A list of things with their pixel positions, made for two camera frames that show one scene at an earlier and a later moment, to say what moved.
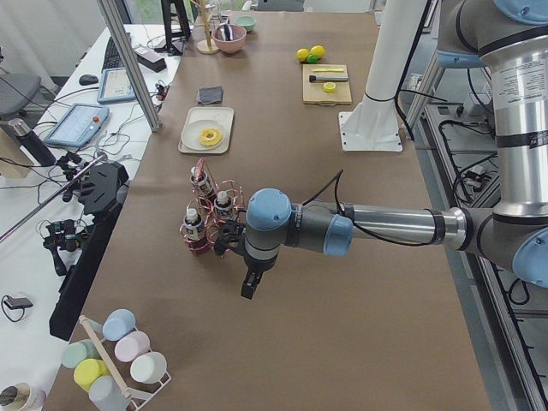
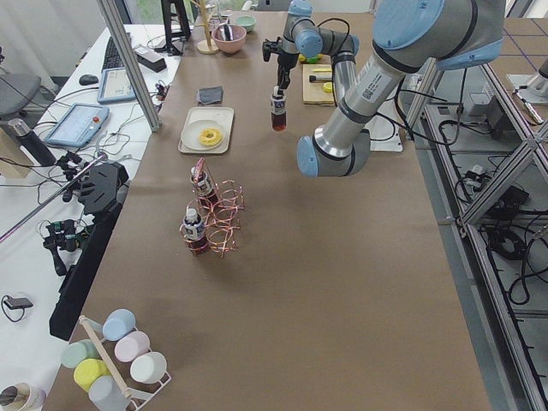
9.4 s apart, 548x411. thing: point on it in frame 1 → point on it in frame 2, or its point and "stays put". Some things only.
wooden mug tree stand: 206,46 stays put
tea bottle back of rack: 204,186 stays put
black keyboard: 113,58 stays put
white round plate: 203,134 stays put
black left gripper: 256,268 → 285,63
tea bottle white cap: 223,198 → 278,110
